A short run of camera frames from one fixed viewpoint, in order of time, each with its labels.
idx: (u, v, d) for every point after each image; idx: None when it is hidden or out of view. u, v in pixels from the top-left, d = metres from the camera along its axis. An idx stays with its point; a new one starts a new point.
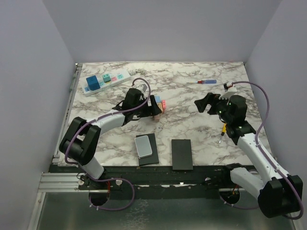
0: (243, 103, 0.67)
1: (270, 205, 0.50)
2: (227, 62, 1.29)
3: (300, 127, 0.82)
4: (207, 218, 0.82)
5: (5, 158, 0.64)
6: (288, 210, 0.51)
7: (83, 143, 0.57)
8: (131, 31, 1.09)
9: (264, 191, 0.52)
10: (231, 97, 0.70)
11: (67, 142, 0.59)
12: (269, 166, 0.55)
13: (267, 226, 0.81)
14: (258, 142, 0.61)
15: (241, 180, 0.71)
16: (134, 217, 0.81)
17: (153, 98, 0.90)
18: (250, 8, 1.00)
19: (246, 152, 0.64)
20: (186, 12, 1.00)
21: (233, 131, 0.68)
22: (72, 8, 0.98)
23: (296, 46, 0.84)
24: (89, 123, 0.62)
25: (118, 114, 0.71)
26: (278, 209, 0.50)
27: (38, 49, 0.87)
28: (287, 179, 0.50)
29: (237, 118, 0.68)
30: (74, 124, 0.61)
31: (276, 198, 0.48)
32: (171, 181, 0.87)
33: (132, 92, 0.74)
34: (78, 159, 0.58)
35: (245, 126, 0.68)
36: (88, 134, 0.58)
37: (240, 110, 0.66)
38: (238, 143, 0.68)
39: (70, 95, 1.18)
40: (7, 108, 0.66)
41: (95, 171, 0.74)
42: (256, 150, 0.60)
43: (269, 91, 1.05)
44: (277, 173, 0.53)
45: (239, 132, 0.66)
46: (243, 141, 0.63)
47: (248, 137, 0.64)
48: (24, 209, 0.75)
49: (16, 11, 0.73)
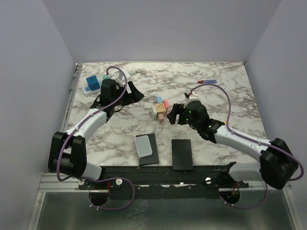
0: (199, 105, 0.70)
1: (277, 179, 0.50)
2: (227, 62, 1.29)
3: (300, 127, 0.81)
4: (207, 218, 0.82)
5: (5, 159, 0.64)
6: (291, 173, 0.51)
7: (71, 157, 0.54)
8: (131, 31, 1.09)
9: (264, 169, 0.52)
10: (187, 105, 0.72)
11: (55, 161, 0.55)
12: (253, 143, 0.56)
13: (267, 226, 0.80)
14: (231, 129, 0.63)
15: (242, 175, 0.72)
16: (134, 217, 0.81)
17: (132, 84, 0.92)
18: (250, 8, 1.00)
19: (228, 143, 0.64)
20: (186, 12, 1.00)
21: (207, 132, 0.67)
22: (72, 8, 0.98)
23: (295, 46, 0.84)
24: (72, 134, 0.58)
25: (99, 113, 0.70)
26: (284, 177, 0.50)
27: (38, 49, 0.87)
28: (273, 146, 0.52)
29: (203, 119, 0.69)
30: (54, 140, 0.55)
31: (275, 167, 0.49)
32: (171, 181, 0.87)
33: (107, 85, 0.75)
34: (73, 173, 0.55)
35: (213, 122, 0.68)
36: (74, 147, 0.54)
37: (201, 111, 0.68)
38: (217, 142, 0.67)
39: (71, 95, 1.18)
40: (8, 108, 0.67)
41: (92, 173, 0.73)
42: (234, 137, 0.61)
43: (270, 91, 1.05)
44: (262, 145, 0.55)
45: (211, 130, 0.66)
46: (219, 136, 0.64)
47: (220, 131, 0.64)
48: (25, 209, 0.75)
49: (16, 11, 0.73)
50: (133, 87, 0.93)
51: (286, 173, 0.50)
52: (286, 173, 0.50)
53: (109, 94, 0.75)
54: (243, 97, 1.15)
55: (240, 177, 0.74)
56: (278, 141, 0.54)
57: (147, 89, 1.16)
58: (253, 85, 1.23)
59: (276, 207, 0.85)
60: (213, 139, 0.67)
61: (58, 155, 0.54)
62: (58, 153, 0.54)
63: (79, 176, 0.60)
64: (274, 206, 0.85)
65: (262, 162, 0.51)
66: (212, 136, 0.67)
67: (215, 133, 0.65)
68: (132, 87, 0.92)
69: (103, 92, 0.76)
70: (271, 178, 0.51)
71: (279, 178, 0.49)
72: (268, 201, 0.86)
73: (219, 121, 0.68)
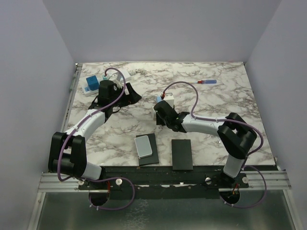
0: (161, 102, 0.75)
1: (237, 149, 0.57)
2: (227, 62, 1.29)
3: (300, 126, 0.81)
4: (208, 218, 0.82)
5: (5, 159, 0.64)
6: (250, 141, 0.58)
7: (71, 157, 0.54)
8: (130, 31, 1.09)
9: (226, 143, 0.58)
10: (154, 107, 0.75)
11: (56, 161, 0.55)
12: (211, 122, 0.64)
13: (268, 226, 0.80)
14: (194, 116, 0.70)
15: (235, 169, 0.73)
16: (134, 217, 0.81)
17: (130, 86, 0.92)
18: (249, 8, 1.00)
19: (195, 129, 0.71)
20: (185, 12, 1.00)
21: (176, 124, 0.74)
22: (72, 8, 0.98)
23: (295, 46, 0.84)
24: (71, 134, 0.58)
25: (98, 113, 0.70)
26: (244, 145, 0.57)
27: (37, 48, 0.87)
28: (229, 120, 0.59)
29: (170, 114, 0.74)
30: (54, 141, 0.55)
31: (233, 138, 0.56)
32: (171, 181, 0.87)
33: (105, 85, 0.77)
34: (74, 173, 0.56)
35: (180, 114, 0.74)
36: (74, 147, 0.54)
37: (164, 108, 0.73)
38: (187, 131, 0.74)
39: (70, 95, 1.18)
40: (8, 108, 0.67)
41: (93, 173, 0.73)
42: (197, 121, 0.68)
43: (270, 91, 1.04)
44: (218, 122, 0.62)
45: (179, 121, 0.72)
46: (185, 124, 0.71)
47: (185, 118, 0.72)
48: (25, 209, 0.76)
49: (16, 11, 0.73)
50: (131, 89, 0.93)
51: (245, 143, 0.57)
52: (245, 142, 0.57)
53: (107, 94, 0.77)
54: (243, 97, 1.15)
55: (232, 173, 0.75)
56: (233, 115, 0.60)
57: (147, 89, 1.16)
58: (253, 85, 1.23)
59: (276, 207, 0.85)
60: (183, 129, 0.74)
61: (58, 155, 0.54)
62: (59, 154, 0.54)
63: (80, 176, 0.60)
64: (274, 207, 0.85)
65: (222, 137, 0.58)
66: (182, 127, 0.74)
67: (182, 123, 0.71)
68: (129, 88, 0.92)
69: (101, 93, 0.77)
70: (233, 149, 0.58)
71: (239, 148, 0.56)
72: (267, 201, 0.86)
73: (184, 112, 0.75)
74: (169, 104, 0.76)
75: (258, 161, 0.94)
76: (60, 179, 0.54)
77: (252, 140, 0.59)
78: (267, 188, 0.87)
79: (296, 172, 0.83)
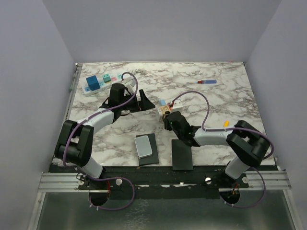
0: (176, 114, 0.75)
1: (251, 157, 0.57)
2: (227, 62, 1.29)
3: (300, 126, 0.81)
4: (208, 217, 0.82)
5: (5, 159, 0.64)
6: (263, 148, 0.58)
7: (78, 145, 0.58)
8: (131, 31, 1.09)
9: (238, 152, 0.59)
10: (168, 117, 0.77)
11: (63, 146, 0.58)
12: (221, 132, 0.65)
13: (267, 226, 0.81)
14: (205, 128, 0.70)
15: (236, 170, 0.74)
16: (134, 217, 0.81)
17: (142, 93, 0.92)
18: (250, 8, 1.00)
19: (207, 142, 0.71)
20: (185, 12, 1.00)
21: (189, 139, 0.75)
22: (72, 8, 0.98)
23: (295, 47, 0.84)
24: (80, 123, 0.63)
25: (107, 112, 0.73)
26: (258, 153, 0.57)
27: (37, 48, 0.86)
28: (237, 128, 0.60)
29: (184, 128, 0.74)
30: (65, 128, 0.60)
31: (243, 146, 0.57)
32: (171, 181, 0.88)
33: (116, 88, 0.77)
34: (77, 161, 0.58)
35: (194, 129, 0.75)
36: (82, 135, 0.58)
37: (181, 121, 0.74)
38: (200, 144, 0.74)
39: (70, 95, 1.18)
40: (8, 108, 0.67)
41: (94, 170, 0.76)
42: (208, 133, 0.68)
43: (270, 91, 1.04)
44: (228, 131, 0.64)
45: (192, 136, 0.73)
46: (197, 137, 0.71)
47: (197, 132, 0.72)
48: (25, 209, 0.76)
49: (15, 11, 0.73)
50: (143, 96, 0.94)
51: (258, 150, 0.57)
52: (259, 149, 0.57)
53: (117, 97, 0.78)
54: (243, 97, 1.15)
55: (235, 174, 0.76)
56: (242, 123, 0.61)
57: (147, 89, 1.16)
58: (253, 85, 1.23)
59: (276, 207, 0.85)
60: (196, 143, 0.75)
61: (66, 141, 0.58)
62: (67, 140, 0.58)
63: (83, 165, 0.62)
64: (274, 206, 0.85)
65: (233, 146, 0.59)
66: (195, 142, 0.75)
67: (194, 137, 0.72)
68: (142, 95, 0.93)
69: (112, 95, 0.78)
70: (246, 157, 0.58)
71: (252, 155, 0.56)
72: (267, 201, 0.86)
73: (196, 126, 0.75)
74: (185, 117, 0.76)
75: None
76: (63, 164, 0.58)
77: (265, 147, 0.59)
78: (266, 188, 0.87)
79: (296, 172, 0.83)
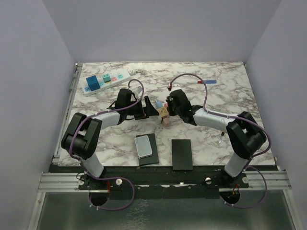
0: (178, 91, 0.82)
1: (243, 147, 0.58)
2: (227, 62, 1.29)
3: (300, 126, 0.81)
4: (208, 217, 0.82)
5: (5, 159, 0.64)
6: (258, 143, 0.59)
7: (85, 137, 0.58)
8: (130, 31, 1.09)
9: (233, 140, 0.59)
10: (171, 92, 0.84)
11: (70, 137, 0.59)
12: (222, 118, 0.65)
13: (267, 226, 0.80)
14: (206, 109, 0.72)
15: (234, 168, 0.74)
16: (134, 217, 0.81)
17: (147, 99, 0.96)
18: (249, 9, 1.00)
19: (205, 123, 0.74)
20: (185, 12, 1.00)
21: (188, 116, 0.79)
22: (72, 9, 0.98)
23: (295, 47, 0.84)
24: (89, 117, 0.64)
25: (113, 112, 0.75)
26: (252, 146, 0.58)
27: (36, 48, 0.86)
28: (239, 117, 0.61)
29: (183, 105, 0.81)
30: (75, 119, 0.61)
31: (240, 136, 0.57)
32: (171, 181, 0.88)
33: (124, 93, 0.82)
34: (82, 153, 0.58)
35: (194, 108, 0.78)
36: (90, 127, 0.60)
37: (180, 97, 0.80)
38: (197, 123, 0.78)
39: (70, 95, 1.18)
40: (7, 109, 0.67)
41: (96, 167, 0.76)
42: (207, 115, 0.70)
43: (270, 91, 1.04)
44: (229, 119, 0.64)
45: (191, 113, 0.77)
46: (196, 116, 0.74)
47: (198, 111, 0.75)
48: (25, 209, 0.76)
49: (15, 11, 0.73)
50: (148, 102, 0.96)
51: (253, 143, 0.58)
52: (253, 142, 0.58)
53: (123, 100, 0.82)
54: (243, 97, 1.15)
55: (236, 172, 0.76)
56: (245, 114, 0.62)
57: (147, 89, 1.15)
58: (252, 85, 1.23)
59: (276, 207, 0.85)
60: (193, 121, 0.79)
61: (75, 132, 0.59)
62: (75, 131, 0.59)
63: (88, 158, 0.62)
64: (274, 206, 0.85)
65: (230, 133, 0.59)
66: (192, 120, 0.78)
67: (194, 116, 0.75)
68: (146, 101, 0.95)
69: (118, 98, 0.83)
70: (240, 147, 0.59)
71: (245, 146, 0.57)
72: (267, 201, 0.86)
73: (198, 105, 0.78)
74: (185, 94, 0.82)
75: (259, 161, 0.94)
76: (69, 154, 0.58)
77: (261, 143, 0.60)
78: (267, 188, 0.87)
79: (296, 173, 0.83)
